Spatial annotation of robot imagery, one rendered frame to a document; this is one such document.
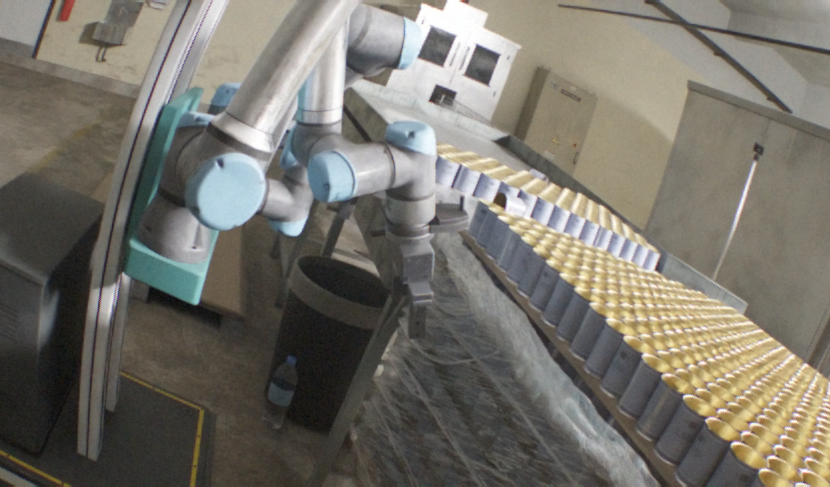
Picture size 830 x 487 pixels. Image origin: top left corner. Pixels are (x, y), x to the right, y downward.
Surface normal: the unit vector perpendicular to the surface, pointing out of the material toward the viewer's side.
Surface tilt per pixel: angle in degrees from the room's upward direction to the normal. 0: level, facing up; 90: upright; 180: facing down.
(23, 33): 90
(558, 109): 90
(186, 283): 90
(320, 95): 99
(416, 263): 97
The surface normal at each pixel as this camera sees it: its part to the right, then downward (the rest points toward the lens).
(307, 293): -0.56, 0.01
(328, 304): -0.23, 0.18
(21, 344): 0.11, 0.31
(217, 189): 0.41, 0.52
